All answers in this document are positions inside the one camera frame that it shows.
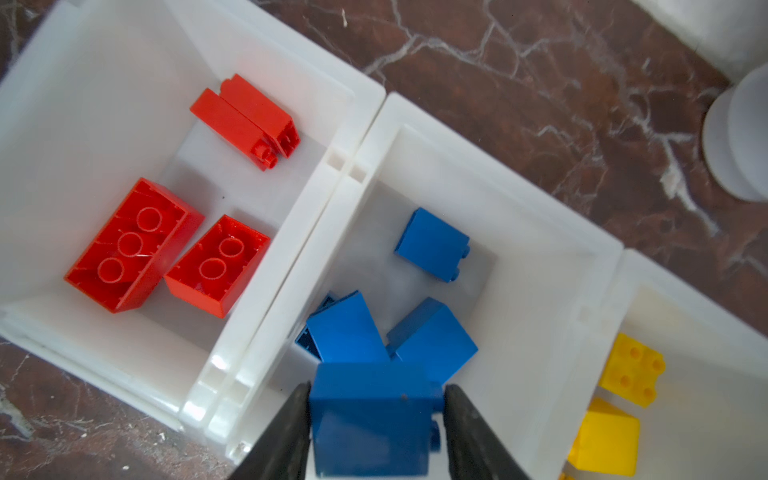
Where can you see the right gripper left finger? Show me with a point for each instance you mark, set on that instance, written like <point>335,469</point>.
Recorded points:
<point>281,452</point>

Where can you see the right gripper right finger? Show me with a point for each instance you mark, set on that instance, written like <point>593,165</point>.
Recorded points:
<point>474,451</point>

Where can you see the yellow lego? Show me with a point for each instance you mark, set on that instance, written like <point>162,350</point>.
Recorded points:
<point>607,441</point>

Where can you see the yellow lego brick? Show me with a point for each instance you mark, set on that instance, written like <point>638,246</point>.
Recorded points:
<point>632,370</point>

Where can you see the blue lego brick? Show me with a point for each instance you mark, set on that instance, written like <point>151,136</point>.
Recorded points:
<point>433,245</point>

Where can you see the long red lego brick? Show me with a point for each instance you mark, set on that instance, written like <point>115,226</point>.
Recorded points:
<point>135,248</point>

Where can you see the red square lego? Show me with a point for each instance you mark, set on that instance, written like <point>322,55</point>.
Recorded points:
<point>249,121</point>

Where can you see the dark blue lego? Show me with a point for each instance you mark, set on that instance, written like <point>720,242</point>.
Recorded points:
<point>304,338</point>

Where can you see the middle white bin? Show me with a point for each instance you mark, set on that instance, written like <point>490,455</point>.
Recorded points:
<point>528,292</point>

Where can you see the white bin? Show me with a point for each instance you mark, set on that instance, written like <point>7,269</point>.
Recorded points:
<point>528,292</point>
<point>709,418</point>
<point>100,98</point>

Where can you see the right white bin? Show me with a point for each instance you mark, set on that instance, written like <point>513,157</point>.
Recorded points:
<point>709,418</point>

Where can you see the left white bin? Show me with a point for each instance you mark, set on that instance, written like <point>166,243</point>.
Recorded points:
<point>100,98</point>

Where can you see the potted plant white pot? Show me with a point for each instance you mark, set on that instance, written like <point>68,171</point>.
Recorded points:
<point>734,138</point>

